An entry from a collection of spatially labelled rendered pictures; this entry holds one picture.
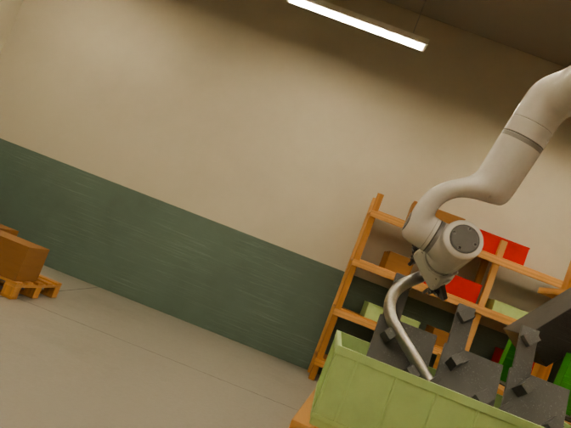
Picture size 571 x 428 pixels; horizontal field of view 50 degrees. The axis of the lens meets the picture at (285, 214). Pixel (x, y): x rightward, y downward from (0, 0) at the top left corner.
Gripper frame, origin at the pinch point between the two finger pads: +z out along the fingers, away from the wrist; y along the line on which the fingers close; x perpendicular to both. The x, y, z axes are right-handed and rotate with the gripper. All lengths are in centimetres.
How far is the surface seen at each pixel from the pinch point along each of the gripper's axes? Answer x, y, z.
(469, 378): -0.2, -27.0, 4.5
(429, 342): 4.9, -15.4, 4.1
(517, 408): -6.7, -37.8, 2.9
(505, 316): -251, -25, 508
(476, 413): 11.4, -31.6, -21.6
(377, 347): 17.4, -11.3, 4.1
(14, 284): 184, 164, 353
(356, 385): 30.6, -17.0, -19.0
